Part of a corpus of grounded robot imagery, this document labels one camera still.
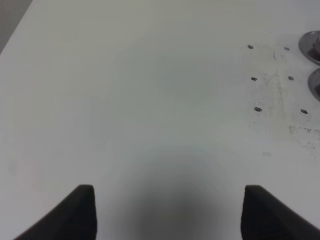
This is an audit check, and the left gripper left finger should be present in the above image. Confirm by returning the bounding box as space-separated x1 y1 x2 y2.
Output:
16 184 97 240

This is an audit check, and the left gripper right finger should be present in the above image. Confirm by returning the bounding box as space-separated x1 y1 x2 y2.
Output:
240 185 320 240

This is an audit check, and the near stainless steel saucer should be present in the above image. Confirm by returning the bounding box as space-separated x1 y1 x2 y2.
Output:
307 68 320 101

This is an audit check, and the stainless steel saucer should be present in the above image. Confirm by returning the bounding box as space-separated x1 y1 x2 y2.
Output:
298 30 320 66
307 68 320 101

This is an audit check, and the far stainless steel saucer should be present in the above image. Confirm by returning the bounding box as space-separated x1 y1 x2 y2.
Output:
298 30 320 66

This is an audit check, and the far stainless steel teacup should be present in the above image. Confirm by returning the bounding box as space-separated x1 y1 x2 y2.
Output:
313 32 320 56

